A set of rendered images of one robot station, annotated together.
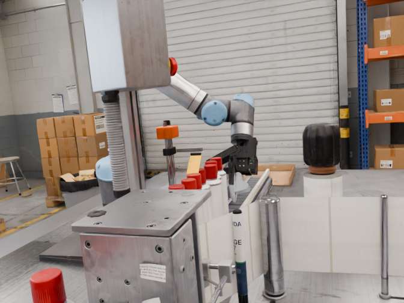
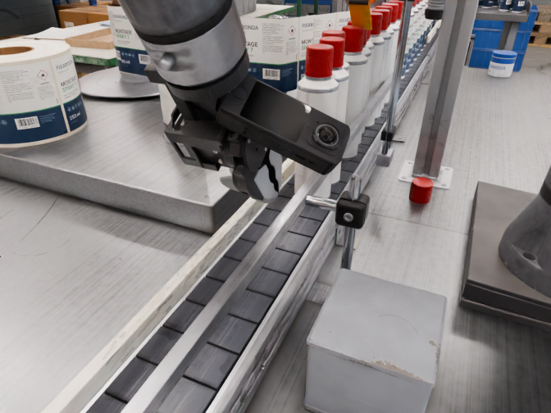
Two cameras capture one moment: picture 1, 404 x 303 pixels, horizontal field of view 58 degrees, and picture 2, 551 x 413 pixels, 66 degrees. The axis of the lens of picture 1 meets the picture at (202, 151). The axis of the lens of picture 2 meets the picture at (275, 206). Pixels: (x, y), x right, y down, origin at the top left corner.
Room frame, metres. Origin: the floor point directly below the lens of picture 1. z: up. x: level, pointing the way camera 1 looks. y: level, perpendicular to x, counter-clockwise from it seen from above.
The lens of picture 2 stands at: (1.55, -0.05, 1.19)
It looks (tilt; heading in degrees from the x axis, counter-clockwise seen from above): 32 degrees down; 185
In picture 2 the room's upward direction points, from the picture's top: straight up
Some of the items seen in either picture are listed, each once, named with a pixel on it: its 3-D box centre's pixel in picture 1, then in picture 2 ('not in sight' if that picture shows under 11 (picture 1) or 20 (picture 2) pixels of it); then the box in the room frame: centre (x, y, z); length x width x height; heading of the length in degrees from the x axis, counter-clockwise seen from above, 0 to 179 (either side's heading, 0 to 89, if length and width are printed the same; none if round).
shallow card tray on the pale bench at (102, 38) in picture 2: not in sight; (111, 37); (-0.49, -0.98, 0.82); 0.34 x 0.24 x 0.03; 165
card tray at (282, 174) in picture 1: (266, 174); not in sight; (1.78, -0.31, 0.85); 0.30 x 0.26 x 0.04; 161
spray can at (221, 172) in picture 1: (218, 192); (316, 128); (1.02, -0.04, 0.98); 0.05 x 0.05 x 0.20
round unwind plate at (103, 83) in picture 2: not in sight; (138, 80); (0.47, -0.49, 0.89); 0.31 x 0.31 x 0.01
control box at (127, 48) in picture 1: (125, 42); not in sight; (0.76, 0.13, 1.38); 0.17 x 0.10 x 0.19; 36
